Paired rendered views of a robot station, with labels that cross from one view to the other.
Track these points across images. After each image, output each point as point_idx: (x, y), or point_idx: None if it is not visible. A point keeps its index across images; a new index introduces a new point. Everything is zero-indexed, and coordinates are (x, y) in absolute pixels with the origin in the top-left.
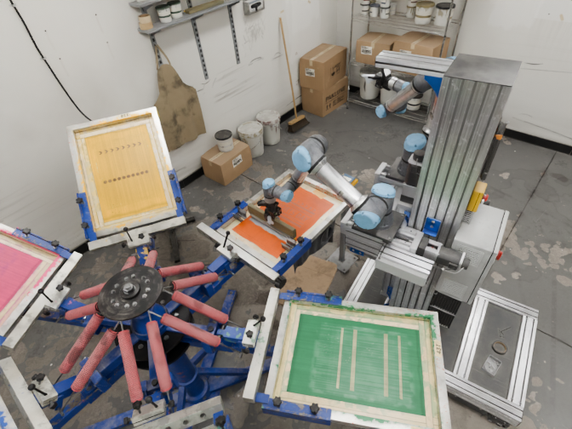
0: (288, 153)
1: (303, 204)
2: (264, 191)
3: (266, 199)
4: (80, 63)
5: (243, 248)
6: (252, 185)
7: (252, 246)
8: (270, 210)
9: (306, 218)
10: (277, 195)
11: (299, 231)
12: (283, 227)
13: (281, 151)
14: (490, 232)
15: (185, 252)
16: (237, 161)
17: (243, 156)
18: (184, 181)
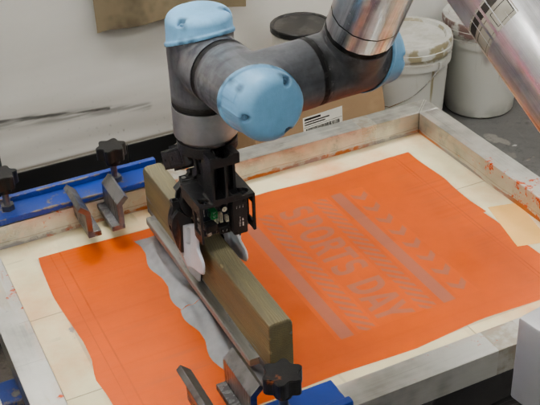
0: (525, 155)
1: (417, 247)
2: (168, 67)
3: (176, 116)
4: None
5: (6, 341)
6: None
7: (66, 353)
8: (194, 190)
9: (401, 307)
10: (209, 83)
11: (329, 353)
12: (239, 300)
13: (501, 142)
14: None
15: (6, 372)
16: (321, 126)
17: (353, 116)
18: (132, 153)
